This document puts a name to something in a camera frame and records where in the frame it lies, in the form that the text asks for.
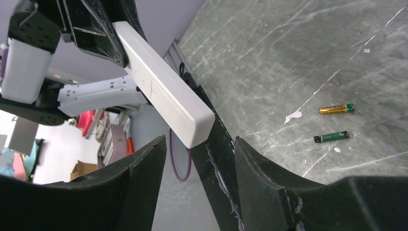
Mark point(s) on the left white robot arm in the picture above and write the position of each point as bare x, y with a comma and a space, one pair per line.
35, 30

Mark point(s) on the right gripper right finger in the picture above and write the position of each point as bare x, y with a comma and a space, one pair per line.
275, 199

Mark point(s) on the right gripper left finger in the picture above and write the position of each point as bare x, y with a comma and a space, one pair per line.
121, 196

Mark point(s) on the white paper scrap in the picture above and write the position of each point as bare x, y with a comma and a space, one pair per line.
296, 114

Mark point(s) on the gold green AAA battery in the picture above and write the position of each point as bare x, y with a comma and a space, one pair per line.
336, 109

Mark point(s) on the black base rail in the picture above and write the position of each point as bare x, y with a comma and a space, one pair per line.
215, 163

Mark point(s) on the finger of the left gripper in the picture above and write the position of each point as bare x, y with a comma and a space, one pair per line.
126, 10
93, 31

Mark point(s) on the white remote control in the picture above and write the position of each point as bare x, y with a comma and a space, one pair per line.
181, 108

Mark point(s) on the dark green AAA battery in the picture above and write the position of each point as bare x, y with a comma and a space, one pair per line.
331, 137

